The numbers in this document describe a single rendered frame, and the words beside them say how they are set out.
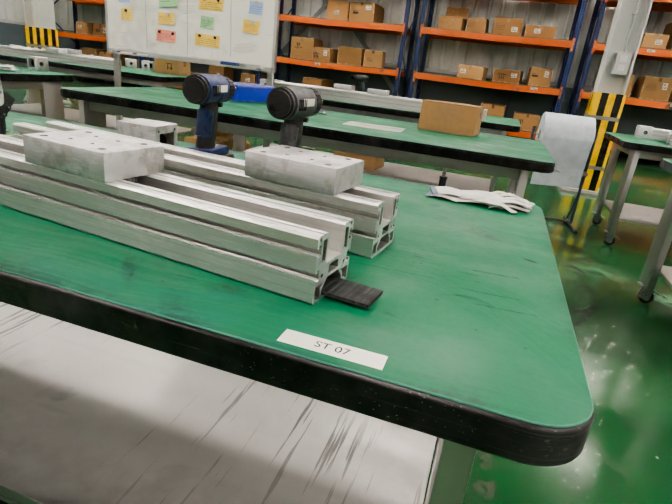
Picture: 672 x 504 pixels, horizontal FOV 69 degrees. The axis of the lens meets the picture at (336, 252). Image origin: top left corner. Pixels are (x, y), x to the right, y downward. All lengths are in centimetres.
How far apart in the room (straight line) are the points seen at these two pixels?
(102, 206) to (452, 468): 56
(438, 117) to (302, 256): 225
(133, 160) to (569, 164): 387
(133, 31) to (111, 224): 386
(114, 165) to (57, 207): 13
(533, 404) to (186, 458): 86
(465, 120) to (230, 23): 206
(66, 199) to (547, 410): 67
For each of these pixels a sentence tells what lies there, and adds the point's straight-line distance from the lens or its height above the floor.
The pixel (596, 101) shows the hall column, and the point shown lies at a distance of 629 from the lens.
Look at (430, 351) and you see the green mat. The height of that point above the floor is 78.
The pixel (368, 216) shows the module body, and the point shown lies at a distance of 74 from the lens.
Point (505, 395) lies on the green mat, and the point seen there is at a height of 78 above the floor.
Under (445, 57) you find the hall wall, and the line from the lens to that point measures 1127.
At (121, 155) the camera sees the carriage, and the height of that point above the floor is 90.
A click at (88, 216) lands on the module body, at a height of 81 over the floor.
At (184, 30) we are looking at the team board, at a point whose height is 117.
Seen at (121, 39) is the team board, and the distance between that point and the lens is 464.
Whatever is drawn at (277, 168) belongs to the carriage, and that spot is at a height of 89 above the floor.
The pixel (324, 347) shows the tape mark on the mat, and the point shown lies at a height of 78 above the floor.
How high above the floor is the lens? 104
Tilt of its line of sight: 20 degrees down
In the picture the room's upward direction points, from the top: 7 degrees clockwise
